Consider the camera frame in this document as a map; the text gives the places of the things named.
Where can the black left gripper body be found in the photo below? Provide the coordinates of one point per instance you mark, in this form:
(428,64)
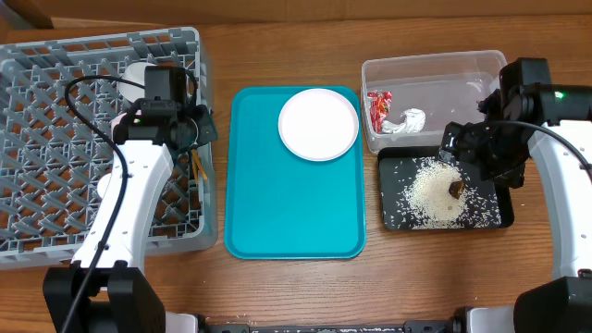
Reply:
(203,130)

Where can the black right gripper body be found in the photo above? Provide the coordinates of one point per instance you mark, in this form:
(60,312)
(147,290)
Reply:
(498,153)

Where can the wooden chopstick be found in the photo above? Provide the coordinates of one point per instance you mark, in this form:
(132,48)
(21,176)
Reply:
(195,170)
(199,164)

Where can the grey metal bowl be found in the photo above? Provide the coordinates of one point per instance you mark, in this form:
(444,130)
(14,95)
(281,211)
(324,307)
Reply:
(134,74)

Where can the white tissue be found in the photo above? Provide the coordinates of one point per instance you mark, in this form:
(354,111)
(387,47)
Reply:
(414,121)

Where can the white small cup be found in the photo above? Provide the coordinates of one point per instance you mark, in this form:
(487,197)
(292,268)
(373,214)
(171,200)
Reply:
(102,185)

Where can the large white round plate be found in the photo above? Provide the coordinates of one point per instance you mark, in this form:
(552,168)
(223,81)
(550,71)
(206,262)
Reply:
(318,125)

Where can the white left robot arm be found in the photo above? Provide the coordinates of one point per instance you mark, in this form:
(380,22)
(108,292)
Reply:
(104,288)

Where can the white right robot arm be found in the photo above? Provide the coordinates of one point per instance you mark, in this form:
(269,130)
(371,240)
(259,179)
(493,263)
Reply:
(552,125)

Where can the clear plastic waste bin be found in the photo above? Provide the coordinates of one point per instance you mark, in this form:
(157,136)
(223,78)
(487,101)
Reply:
(446,86)

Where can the grey plastic dishwasher rack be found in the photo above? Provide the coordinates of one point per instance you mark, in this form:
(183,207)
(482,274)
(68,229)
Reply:
(57,101)

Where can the brown food scrap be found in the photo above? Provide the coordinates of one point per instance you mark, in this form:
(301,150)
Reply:
(456,189)

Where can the pile of white rice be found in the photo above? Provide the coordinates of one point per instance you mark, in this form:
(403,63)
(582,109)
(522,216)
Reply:
(432,196)

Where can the black rectangular tray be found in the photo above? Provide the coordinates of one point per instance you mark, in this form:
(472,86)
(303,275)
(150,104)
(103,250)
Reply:
(506,208)

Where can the teal plastic serving tray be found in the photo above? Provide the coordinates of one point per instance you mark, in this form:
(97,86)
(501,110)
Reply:
(280,206)

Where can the red snack wrapper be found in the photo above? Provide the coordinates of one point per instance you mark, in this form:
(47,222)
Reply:
(380,102)

